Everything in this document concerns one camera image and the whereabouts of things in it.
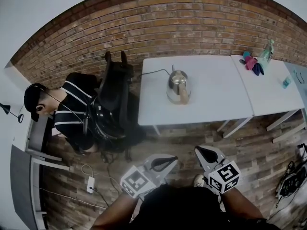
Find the person's right forearm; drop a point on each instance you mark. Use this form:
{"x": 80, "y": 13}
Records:
{"x": 242, "y": 206}

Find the person's left forearm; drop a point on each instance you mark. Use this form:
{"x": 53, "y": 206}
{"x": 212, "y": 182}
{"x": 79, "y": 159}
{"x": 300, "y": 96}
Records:
{"x": 115, "y": 212}

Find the clear green plastic bottle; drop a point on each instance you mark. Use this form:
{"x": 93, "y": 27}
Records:
{"x": 265, "y": 55}

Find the person's black clothing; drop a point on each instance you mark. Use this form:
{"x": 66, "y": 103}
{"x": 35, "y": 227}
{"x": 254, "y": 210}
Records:
{"x": 182, "y": 210}

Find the dark blue cloth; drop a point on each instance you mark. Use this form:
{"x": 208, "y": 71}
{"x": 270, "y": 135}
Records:
{"x": 258, "y": 70}

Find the white table with grey mat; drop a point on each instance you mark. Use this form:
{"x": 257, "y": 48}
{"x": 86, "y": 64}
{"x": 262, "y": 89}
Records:
{"x": 263, "y": 92}

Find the white power strip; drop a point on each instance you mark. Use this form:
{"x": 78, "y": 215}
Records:
{"x": 90, "y": 184}

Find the pink cloth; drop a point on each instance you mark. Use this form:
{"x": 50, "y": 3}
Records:
{"x": 250, "y": 63}

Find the small teal cup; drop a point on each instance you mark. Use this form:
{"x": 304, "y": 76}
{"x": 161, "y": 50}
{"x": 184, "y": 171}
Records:
{"x": 286, "y": 82}

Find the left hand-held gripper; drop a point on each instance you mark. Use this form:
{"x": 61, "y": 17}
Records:
{"x": 138, "y": 181}

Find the black office chair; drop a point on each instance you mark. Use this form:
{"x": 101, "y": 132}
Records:
{"x": 112, "y": 99}

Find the large white table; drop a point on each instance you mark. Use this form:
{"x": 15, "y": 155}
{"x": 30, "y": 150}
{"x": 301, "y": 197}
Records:
{"x": 211, "y": 97}

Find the person's white shoe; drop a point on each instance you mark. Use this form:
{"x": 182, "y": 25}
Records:
{"x": 198, "y": 181}

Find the teal cloth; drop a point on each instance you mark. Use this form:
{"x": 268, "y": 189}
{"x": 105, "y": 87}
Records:
{"x": 246, "y": 54}

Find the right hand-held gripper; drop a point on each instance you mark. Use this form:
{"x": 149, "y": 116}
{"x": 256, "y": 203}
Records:
{"x": 223, "y": 175}

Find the grey desk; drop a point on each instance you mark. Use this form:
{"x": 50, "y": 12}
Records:
{"x": 22, "y": 176}

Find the black desk lamp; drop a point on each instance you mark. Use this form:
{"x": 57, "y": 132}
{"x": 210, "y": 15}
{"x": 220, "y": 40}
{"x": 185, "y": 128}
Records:
{"x": 7, "y": 109}

